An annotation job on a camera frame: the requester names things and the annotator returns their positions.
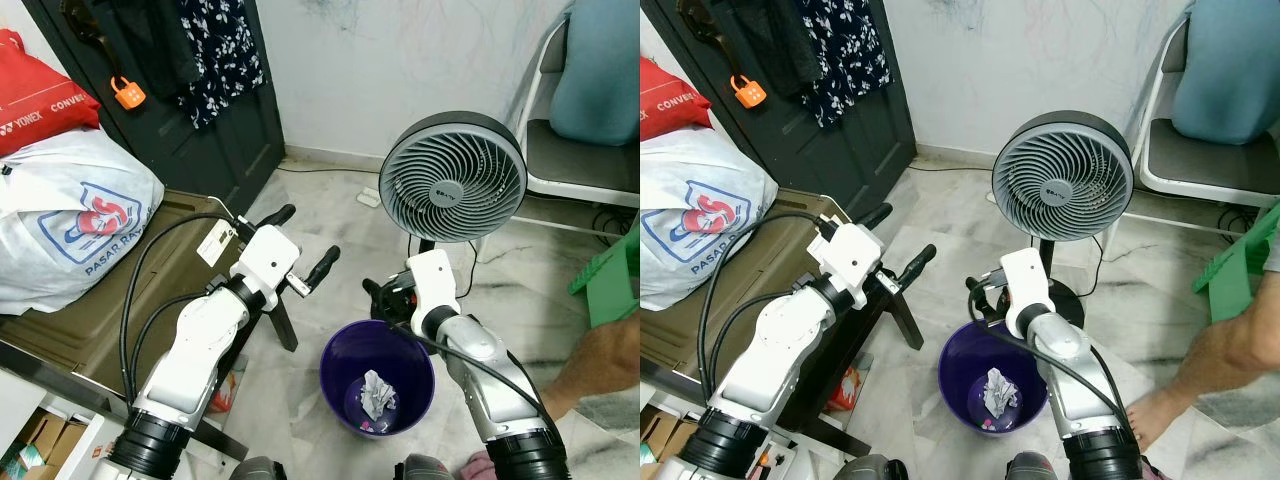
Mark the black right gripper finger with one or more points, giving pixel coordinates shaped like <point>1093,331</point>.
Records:
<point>374,298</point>
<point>976,299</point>

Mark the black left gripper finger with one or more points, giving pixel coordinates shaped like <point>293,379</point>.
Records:
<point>323,268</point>
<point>278,216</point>
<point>915,267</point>
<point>874,216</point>

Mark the white paper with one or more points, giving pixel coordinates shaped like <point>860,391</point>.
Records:
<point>378,395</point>
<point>1002,390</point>

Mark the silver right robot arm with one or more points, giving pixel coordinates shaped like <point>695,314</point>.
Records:
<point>1075,375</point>
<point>480,370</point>

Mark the white luggage tag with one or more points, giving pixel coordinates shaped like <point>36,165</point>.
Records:
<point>216,244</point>

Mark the purple waste bin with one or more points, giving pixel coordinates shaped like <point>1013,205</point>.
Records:
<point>960,380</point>
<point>340,380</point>

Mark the white power strip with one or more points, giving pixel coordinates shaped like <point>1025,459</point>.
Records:
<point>370,197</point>

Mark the black door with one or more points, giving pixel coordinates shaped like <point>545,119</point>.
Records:
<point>160,150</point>
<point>790,150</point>

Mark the pink wrapper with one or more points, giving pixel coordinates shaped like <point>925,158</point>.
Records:
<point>377,427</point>
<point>989,426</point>

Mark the orange packet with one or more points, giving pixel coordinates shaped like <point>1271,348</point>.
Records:
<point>225,392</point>
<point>845,390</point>

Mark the grey round standing fan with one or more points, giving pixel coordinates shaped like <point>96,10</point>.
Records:
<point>450,180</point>
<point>1060,180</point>

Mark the navy white floral garment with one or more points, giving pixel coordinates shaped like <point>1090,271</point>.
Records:
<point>848,60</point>
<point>225,60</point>

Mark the grey robot right leg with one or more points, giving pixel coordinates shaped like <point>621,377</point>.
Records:
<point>1032,467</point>
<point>428,469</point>

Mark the grey robot leg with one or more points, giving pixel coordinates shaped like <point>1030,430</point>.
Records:
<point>428,469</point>
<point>1032,467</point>
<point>257,470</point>
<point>875,469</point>

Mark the orange padlock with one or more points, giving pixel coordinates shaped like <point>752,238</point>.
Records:
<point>128,93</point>
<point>750,92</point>

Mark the white printed plastic bag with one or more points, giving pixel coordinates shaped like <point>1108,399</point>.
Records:
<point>70,220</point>
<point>690,220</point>

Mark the grey robot left leg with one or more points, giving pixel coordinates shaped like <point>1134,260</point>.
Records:
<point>875,469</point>
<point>257,470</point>

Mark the black hanging garment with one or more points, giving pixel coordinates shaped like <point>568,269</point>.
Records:
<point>775,42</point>
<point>150,45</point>

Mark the green plastic stool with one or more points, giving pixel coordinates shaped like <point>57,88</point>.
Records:
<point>1240,270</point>
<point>610,280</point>

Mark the olive brown suitcase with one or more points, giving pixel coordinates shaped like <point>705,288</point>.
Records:
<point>670,350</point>
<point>80,340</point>

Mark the red printed sports bag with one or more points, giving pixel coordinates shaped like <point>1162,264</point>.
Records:
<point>40,100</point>
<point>670,100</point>

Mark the brown cardboard box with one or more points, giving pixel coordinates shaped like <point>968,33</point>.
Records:
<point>660,432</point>
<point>40,440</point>

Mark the teal blue cushion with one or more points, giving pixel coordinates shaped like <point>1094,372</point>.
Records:
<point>600,80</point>
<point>1230,70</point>

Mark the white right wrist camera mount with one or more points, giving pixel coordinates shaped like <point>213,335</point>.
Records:
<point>1028,285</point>
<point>432,285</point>

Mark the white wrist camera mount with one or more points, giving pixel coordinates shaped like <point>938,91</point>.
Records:
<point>1028,285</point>
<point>432,285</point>
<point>850,260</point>
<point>265,262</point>

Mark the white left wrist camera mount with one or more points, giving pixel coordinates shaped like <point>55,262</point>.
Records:
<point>850,260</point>
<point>265,262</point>

